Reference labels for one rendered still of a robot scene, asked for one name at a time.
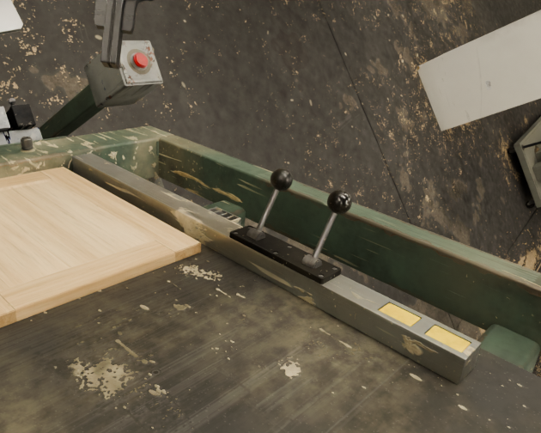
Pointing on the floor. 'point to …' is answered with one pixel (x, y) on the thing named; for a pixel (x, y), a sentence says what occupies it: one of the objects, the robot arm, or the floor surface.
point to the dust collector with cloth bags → (540, 157)
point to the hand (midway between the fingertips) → (113, 31)
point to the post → (71, 115)
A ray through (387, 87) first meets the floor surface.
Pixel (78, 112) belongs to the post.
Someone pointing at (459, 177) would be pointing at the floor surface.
